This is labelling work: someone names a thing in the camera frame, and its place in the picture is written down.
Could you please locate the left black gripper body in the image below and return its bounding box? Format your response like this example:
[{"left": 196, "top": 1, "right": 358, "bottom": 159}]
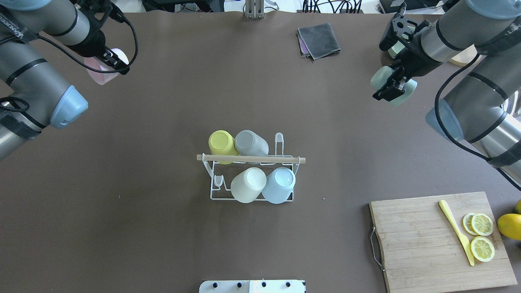
[{"left": 71, "top": 31, "right": 106, "bottom": 57}]

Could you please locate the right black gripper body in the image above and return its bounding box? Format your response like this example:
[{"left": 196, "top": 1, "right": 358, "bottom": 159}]
[{"left": 393, "top": 47, "right": 432, "bottom": 78}]

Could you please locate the mint green plastic cup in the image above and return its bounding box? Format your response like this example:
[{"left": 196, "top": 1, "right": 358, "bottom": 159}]
[{"left": 370, "top": 66, "right": 417, "bottom": 106}]

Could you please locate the pink plastic cup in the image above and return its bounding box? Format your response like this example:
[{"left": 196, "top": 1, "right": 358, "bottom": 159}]
[{"left": 84, "top": 48, "right": 129, "bottom": 85}]

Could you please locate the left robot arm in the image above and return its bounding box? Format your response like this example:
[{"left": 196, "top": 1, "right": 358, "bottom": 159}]
[{"left": 0, "top": 0, "right": 134, "bottom": 158}]

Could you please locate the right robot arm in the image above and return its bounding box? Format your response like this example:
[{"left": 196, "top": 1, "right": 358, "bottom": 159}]
[{"left": 370, "top": 0, "right": 521, "bottom": 188}]

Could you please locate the yellow plastic cup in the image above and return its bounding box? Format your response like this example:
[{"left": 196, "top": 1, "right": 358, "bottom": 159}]
[{"left": 208, "top": 130, "right": 240, "bottom": 155}]

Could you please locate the grey translucent plastic cup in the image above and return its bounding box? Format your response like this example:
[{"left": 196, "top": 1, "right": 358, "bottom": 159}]
[{"left": 234, "top": 130, "right": 269, "bottom": 157}]

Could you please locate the light blue plastic cup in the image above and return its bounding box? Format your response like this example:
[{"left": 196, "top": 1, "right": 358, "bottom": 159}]
[{"left": 262, "top": 167, "right": 296, "bottom": 204}]

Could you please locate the white cup holder rack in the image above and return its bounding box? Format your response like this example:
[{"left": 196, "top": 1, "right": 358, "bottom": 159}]
[{"left": 197, "top": 130, "right": 306, "bottom": 204}]

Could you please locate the white plastic cup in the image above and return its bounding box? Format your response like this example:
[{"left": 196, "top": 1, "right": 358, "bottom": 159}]
[{"left": 230, "top": 167, "right": 267, "bottom": 203}]

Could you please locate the wooden mug tree stand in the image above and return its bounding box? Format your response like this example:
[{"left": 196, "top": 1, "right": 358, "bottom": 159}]
[{"left": 449, "top": 45, "right": 477, "bottom": 67}]

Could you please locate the dark grey folded cloth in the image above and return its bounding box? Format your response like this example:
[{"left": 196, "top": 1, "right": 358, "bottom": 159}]
[{"left": 297, "top": 22, "right": 341, "bottom": 61}]

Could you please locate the yellow plastic knife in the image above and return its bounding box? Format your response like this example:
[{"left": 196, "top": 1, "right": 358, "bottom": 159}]
[{"left": 438, "top": 199, "right": 475, "bottom": 266}]

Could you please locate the lemon slice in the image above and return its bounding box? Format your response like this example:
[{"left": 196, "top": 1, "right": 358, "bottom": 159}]
[
  {"left": 470, "top": 236, "right": 495, "bottom": 262},
  {"left": 470, "top": 213, "right": 494, "bottom": 237}
]

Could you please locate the wooden cutting board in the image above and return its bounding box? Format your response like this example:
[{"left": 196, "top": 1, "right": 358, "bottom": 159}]
[{"left": 370, "top": 192, "right": 518, "bottom": 293}]

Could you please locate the whole yellow lemon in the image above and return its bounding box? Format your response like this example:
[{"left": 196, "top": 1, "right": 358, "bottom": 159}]
[
  {"left": 497, "top": 213, "right": 521, "bottom": 241},
  {"left": 514, "top": 199, "right": 521, "bottom": 214}
]

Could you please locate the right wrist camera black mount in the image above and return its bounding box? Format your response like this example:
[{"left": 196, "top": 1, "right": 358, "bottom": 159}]
[{"left": 379, "top": 12, "right": 431, "bottom": 51}]

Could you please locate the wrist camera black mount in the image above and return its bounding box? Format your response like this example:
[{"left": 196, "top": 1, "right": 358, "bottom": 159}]
[
  {"left": 379, "top": 12, "right": 431, "bottom": 51},
  {"left": 70, "top": 0, "right": 127, "bottom": 30}
]

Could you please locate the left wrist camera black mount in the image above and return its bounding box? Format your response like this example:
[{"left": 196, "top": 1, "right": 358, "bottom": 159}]
[{"left": 70, "top": 0, "right": 127, "bottom": 30}]

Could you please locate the white camera pillar base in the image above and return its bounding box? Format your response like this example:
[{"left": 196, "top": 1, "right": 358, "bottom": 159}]
[{"left": 199, "top": 279, "right": 306, "bottom": 293}]

